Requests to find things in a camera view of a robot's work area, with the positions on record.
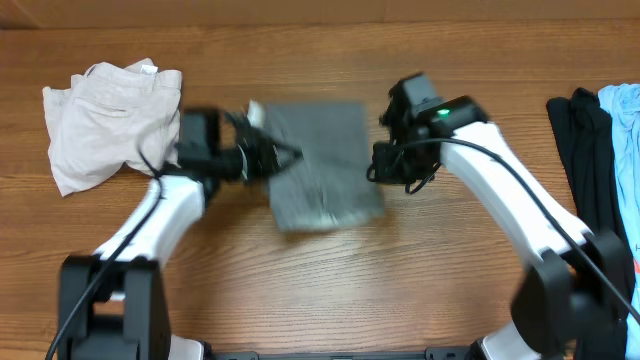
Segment grey shorts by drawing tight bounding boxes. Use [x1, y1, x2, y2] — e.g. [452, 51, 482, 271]
[248, 101, 384, 232]

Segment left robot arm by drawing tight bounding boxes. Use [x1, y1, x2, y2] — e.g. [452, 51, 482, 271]
[45, 108, 303, 360]

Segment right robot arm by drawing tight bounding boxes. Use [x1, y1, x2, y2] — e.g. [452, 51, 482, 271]
[367, 73, 639, 360]

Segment beige folded shorts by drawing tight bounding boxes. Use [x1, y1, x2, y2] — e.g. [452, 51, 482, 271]
[42, 58, 183, 197]

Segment black garment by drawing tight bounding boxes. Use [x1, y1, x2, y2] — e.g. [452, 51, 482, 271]
[545, 87, 637, 360]

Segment light blue garment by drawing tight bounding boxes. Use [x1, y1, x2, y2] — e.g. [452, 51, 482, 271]
[597, 82, 640, 360]

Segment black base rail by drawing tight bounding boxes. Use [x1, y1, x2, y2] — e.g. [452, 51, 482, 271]
[204, 343, 472, 360]

